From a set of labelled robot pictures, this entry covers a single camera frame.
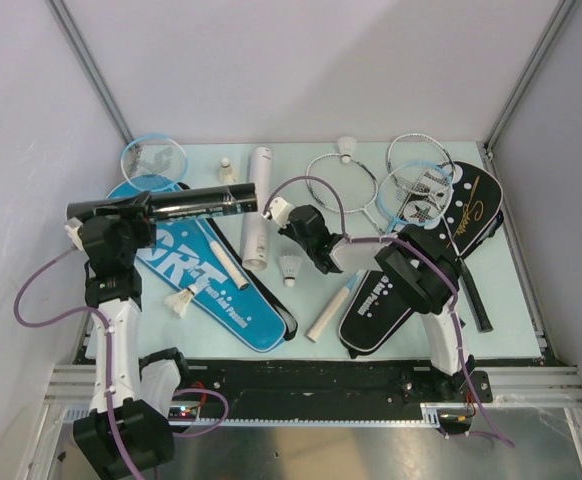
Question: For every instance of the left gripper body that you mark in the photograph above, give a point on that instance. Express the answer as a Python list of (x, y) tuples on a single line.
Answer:
[(132, 241)]

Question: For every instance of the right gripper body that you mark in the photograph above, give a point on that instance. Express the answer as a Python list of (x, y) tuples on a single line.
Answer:
[(291, 231)]

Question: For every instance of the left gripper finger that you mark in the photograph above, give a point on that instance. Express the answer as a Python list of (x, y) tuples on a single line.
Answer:
[(140, 202), (135, 220)]

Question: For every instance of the black shuttlecock tube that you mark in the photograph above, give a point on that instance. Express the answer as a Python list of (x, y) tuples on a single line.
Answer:
[(185, 204)]

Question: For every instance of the shuttlecock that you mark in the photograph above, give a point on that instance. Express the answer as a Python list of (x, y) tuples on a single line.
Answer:
[(346, 146), (290, 266), (179, 302), (226, 172)]

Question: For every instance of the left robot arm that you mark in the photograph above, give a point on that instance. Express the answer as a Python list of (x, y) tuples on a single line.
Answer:
[(126, 430)]

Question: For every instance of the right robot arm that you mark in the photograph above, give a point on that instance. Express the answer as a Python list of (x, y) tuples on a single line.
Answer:
[(391, 255)]

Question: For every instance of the light green table mat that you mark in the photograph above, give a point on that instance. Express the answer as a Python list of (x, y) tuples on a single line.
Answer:
[(198, 335)]

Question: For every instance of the light blue racket left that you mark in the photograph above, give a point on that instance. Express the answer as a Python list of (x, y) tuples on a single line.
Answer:
[(155, 163)]

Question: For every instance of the white shuttlecock tube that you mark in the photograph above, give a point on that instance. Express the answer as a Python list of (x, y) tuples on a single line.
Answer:
[(254, 240)]

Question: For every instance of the white racket centre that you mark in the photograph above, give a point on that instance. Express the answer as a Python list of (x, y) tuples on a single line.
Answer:
[(340, 186)]

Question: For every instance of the white racket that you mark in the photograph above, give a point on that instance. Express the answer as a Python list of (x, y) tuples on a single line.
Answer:
[(419, 151), (340, 186)]

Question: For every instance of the blue racket cover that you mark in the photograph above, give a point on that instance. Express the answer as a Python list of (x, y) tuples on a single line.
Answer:
[(198, 255)]

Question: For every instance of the black racket cover front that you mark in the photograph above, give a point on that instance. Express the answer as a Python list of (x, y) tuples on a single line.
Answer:
[(383, 303)]

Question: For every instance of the white racket right rear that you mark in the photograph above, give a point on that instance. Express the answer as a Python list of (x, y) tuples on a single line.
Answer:
[(419, 151)]

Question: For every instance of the black racket cover gold script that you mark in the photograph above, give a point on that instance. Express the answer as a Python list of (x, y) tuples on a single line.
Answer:
[(475, 211)]

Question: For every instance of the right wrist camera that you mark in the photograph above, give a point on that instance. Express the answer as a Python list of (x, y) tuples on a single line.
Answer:
[(278, 212)]

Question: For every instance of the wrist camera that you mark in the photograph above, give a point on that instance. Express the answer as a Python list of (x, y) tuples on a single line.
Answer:
[(72, 228), (278, 212)]

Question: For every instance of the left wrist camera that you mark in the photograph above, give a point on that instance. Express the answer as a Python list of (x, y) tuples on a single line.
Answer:
[(72, 228)]

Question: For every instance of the left aluminium frame post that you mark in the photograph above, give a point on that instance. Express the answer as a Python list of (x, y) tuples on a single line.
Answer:
[(77, 43)]

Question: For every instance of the aluminium frame post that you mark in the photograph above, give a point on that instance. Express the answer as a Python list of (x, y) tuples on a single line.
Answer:
[(77, 43), (546, 42)]

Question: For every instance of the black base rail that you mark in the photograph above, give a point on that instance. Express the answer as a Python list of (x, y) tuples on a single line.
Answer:
[(321, 392)]

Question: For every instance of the right aluminium frame post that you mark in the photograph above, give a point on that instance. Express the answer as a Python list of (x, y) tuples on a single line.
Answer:
[(546, 42)]

